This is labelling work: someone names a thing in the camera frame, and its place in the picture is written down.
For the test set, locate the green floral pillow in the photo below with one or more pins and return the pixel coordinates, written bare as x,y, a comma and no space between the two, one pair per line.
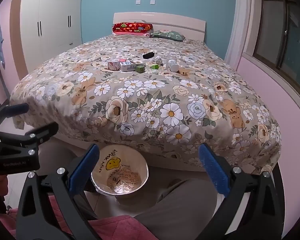
168,35

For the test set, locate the white bed headboard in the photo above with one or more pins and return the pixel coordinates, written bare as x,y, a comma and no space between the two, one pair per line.
177,22

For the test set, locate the red printed pillow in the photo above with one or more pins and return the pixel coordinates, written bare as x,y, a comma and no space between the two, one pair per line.
131,27

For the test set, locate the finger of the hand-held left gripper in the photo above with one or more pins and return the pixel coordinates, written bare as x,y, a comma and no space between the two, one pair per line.
16,109
43,130

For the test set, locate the dark green cube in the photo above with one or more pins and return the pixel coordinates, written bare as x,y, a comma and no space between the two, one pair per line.
140,69

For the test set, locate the light green cube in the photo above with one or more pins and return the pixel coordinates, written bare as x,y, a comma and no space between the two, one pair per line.
155,67

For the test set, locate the white wardrobe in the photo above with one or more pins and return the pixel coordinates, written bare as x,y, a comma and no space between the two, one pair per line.
52,17

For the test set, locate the white green carton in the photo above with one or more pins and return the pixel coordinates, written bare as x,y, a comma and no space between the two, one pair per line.
130,66

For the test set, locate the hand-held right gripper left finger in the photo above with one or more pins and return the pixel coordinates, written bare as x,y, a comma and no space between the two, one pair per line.
84,166

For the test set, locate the window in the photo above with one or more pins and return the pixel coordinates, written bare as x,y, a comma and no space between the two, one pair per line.
285,37

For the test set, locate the pink folded blanket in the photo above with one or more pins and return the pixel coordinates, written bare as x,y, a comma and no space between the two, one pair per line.
130,34

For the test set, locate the pink white box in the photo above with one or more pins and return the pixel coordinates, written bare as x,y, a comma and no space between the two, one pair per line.
113,65

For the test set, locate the person's grey pants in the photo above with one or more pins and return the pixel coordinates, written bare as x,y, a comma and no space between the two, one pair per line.
180,210

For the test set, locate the floral bedspread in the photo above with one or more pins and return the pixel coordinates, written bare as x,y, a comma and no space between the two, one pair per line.
140,92

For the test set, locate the person's left hand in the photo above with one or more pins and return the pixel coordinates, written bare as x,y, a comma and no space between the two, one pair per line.
1,185

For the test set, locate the person's pink top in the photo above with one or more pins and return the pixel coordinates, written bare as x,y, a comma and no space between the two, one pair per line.
115,227

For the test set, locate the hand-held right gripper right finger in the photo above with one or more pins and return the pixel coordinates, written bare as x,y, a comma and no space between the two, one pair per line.
212,170

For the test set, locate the black cylinder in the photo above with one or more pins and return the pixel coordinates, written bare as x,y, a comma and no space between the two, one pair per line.
149,55

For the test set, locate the white plastic bottle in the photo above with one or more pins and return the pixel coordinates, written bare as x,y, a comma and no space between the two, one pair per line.
173,65

